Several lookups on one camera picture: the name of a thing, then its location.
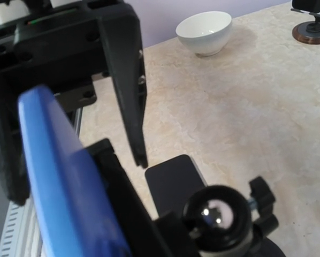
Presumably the black clamp phone stand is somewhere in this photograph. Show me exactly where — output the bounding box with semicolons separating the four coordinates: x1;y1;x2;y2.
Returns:
87;139;284;256

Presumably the phone with dark-blue case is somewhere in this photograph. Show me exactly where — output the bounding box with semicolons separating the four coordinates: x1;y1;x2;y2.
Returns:
18;85;132;256

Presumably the folding phone stand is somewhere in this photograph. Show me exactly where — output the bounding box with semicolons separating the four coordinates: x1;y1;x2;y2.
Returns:
292;13;320;45

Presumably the phone with teal case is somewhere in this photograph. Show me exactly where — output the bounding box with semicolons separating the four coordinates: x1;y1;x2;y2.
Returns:
145;154;206;216

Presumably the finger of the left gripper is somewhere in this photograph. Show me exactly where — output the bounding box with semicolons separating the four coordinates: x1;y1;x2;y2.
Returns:
0;105;30;206
98;1;148;168

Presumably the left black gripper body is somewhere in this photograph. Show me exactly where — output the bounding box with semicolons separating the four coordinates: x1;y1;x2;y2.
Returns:
0;0;115;116

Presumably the white bowl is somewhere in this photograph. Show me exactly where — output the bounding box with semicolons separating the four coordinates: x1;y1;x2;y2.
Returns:
176;11;232;56

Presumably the phone with lilac case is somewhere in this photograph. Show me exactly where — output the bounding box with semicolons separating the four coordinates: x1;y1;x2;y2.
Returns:
291;0;320;15

